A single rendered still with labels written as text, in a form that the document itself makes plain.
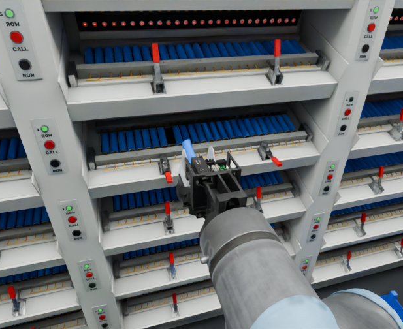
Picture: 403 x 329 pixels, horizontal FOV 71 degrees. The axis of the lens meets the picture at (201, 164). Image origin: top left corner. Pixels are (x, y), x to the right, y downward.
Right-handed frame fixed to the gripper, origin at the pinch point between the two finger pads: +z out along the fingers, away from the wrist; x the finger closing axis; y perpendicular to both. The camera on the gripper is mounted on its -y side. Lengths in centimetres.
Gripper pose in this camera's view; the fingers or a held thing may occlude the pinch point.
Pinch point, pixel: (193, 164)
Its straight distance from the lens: 53.3
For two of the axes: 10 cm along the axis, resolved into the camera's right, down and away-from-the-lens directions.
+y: 0.1, -8.5, -5.3
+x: -9.6, 1.4, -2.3
